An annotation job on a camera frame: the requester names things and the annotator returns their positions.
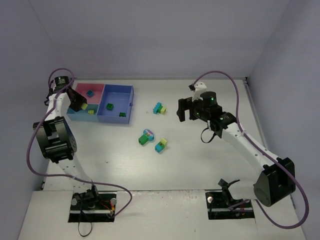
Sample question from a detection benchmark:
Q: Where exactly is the dark green square lego brick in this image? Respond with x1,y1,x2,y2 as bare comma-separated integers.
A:
106,103,114,111

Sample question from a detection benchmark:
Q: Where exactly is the cyan long lego brick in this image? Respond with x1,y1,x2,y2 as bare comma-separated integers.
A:
153,102,162,114

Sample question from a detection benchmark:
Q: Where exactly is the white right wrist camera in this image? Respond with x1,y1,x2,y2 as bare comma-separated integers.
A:
188,81,207,101

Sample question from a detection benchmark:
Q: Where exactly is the cyan lego brick of trio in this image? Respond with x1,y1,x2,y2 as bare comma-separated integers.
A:
154,142,166,153

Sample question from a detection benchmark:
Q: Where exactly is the green lego brick with number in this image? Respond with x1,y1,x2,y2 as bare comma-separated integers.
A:
138,134,149,146

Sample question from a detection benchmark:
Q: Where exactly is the lime sloped lego brick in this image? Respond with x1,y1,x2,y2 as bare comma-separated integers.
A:
81,103,88,110

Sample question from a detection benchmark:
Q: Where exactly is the pink plastic tray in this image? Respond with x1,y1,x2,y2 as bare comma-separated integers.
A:
75,83,105,105

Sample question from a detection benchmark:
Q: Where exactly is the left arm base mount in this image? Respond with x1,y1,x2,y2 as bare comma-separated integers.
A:
68,189,117,238

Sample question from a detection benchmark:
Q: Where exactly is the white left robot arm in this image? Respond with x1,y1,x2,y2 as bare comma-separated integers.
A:
35,76,93,194

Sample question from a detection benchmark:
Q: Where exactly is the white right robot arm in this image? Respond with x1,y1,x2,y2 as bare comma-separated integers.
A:
176,91,296,207

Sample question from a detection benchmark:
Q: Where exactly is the cyan square lego brick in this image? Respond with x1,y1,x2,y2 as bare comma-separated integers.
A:
86,90,95,98

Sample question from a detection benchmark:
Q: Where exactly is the cyan flower-face lego piece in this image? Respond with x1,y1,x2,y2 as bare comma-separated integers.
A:
143,129,154,141

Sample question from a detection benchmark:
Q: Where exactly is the purple-blue plastic tray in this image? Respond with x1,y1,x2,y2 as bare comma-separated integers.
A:
96,84,134,125

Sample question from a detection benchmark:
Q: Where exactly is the light blue plastic tray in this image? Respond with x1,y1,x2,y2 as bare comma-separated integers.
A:
66,104,99,122

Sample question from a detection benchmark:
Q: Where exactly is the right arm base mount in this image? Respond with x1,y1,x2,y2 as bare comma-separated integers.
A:
205,178,255,220

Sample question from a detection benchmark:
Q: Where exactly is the lime lego brick on stack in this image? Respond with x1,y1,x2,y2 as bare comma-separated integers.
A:
160,106,167,115

